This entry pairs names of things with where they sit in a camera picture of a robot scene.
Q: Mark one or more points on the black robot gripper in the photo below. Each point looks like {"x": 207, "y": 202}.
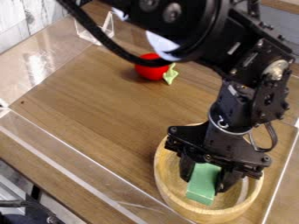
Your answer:
{"x": 200, "y": 143}

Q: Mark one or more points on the green rectangular block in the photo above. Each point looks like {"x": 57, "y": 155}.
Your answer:
{"x": 201, "y": 185}

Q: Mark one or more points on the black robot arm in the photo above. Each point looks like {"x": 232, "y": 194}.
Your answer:
{"x": 220, "y": 34}

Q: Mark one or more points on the brown wooden bowl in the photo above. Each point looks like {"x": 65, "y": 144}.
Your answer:
{"x": 229, "y": 204}

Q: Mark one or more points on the black table clamp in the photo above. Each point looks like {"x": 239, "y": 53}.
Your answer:
{"x": 36, "y": 211}

